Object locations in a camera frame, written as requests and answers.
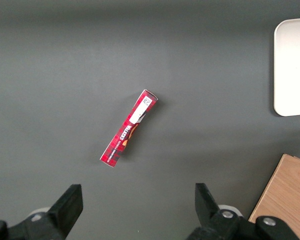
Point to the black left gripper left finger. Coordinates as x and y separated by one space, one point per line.
40 227

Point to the wooden drawer cabinet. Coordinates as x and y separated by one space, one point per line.
285 195

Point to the beige rectangular tray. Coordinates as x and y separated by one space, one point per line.
292 67

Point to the red cookie box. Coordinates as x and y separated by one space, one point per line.
130 125

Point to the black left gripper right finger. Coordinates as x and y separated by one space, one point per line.
222 227

